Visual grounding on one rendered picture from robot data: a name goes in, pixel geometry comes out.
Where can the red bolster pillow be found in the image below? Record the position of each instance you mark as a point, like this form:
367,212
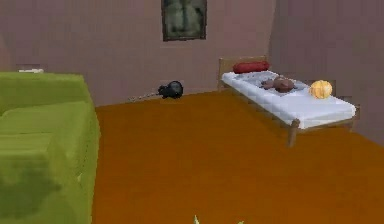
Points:
250,66

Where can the orange ball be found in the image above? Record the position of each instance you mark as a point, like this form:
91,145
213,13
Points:
320,89

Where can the wooden bed with white mattress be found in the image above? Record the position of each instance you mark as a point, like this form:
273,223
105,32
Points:
293,103

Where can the green sofa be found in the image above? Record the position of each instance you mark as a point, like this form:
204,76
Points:
43,133

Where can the dark framed wall picture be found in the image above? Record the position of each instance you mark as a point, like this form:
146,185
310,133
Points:
184,18

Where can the brown teddy bear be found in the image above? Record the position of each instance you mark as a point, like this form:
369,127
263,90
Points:
280,84

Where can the small white object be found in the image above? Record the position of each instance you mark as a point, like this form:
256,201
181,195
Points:
31,70

